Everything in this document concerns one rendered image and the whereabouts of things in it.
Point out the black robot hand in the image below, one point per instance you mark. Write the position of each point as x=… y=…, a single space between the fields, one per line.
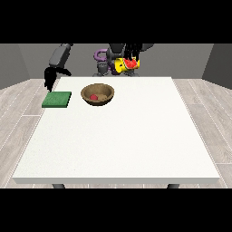
x=49 y=75
x=133 y=51

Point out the yellow cup with melon print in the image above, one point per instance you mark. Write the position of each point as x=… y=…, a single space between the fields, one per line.
x=121 y=65

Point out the green square pad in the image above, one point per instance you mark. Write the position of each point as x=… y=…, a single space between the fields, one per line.
x=56 y=99

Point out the brown wooden bowl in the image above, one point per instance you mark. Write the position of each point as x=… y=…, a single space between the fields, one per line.
x=104 y=96

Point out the small red ball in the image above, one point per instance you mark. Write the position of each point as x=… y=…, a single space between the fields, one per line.
x=94 y=97

